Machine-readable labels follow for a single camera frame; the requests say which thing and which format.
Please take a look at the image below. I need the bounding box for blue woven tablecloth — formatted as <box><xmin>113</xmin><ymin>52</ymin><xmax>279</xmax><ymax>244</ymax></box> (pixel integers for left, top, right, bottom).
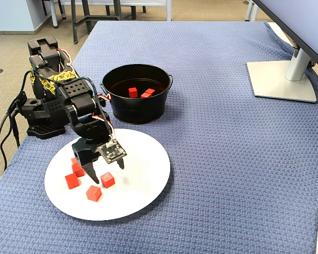
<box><xmin>0</xmin><ymin>20</ymin><xmax>318</xmax><ymax>254</ymax></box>

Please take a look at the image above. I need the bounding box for black cable with plug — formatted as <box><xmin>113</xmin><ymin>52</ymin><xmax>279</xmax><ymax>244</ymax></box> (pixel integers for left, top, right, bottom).
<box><xmin>8</xmin><ymin>111</ymin><xmax>21</xmax><ymax>149</ymax></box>

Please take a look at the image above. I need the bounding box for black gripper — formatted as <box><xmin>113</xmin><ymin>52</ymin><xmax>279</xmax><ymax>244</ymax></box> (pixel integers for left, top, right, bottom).
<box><xmin>71</xmin><ymin>138</ymin><xmax>126</xmax><ymax>185</ymax></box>

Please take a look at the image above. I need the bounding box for white round plate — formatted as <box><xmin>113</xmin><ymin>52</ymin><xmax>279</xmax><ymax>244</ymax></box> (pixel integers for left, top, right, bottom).
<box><xmin>44</xmin><ymin>128</ymin><xmax>171</xmax><ymax>222</ymax></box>

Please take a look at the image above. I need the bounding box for small camera circuit board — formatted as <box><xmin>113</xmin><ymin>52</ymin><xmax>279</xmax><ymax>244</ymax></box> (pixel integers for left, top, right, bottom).
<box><xmin>96</xmin><ymin>139</ymin><xmax>128</xmax><ymax>165</ymax></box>

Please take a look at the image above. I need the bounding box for long black cable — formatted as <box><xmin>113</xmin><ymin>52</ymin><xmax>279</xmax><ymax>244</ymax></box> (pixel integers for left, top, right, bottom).
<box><xmin>0</xmin><ymin>108</ymin><xmax>16</xmax><ymax>181</ymax></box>

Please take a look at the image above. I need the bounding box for thin black camera cable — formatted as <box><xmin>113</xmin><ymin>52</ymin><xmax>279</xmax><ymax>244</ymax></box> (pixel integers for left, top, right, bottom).
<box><xmin>7</xmin><ymin>67</ymin><xmax>116</xmax><ymax>142</ymax></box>

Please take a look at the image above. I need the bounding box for computer monitor screen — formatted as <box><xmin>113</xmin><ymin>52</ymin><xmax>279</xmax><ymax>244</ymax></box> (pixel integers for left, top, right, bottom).
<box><xmin>253</xmin><ymin>0</ymin><xmax>318</xmax><ymax>66</ymax></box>

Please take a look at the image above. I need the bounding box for white table frame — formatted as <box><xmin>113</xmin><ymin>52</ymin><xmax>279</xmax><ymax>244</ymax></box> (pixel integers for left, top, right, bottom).
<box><xmin>60</xmin><ymin>0</ymin><xmax>173</xmax><ymax>22</ymax></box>

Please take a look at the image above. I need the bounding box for silver monitor stand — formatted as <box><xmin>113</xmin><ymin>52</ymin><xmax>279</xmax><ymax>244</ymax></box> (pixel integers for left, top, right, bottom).
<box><xmin>246</xmin><ymin>39</ymin><xmax>318</xmax><ymax>103</ymax></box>

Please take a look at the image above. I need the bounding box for white table leg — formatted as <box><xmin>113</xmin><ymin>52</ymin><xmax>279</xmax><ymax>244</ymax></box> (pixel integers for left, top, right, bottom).
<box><xmin>49</xmin><ymin>0</ymin><xmax>59</xmax><ymax>29</ymax></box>
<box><xmin>245</xmin><ymin>0</ymin><xmax>260</xmax><ymax>22</ymax></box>

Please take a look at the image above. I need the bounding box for black metal bucket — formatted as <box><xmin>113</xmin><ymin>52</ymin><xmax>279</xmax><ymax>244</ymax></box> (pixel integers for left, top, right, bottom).
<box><xmin>99</xmin><ymin>63</ymin><xmax>174</xmax><ymax>125</ymax></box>

